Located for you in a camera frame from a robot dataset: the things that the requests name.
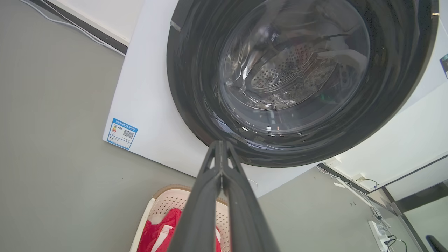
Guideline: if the blue energy label sticker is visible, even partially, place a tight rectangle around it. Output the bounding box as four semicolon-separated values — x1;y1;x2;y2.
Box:
106;118;139;151

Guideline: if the red and white garment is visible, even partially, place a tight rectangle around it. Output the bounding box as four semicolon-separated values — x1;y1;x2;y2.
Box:
137;208;222;252

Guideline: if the white floor cable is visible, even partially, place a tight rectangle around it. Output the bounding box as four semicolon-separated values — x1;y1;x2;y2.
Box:
314;165;392;230
18;0;126;57

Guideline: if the cream perforated laundry basket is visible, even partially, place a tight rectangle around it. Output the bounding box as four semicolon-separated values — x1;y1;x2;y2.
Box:
129;184;232;252

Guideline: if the white power strip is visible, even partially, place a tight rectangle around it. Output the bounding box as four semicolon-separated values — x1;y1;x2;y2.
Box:
367;219;395;252

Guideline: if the black plug cable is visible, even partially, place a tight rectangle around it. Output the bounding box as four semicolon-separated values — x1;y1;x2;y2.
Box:
384;235;408;252

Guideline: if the black round washer door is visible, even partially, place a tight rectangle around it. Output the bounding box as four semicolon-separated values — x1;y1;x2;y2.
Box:
166;0;440;168

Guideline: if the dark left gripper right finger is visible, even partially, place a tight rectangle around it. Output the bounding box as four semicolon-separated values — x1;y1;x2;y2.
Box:
222;140;281;252

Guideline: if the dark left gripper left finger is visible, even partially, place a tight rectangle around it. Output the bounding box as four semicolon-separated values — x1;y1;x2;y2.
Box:
167;140;223;252

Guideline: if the white front-load washing machine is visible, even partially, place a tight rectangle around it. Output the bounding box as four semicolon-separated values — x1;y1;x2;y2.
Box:
103;0;448;198

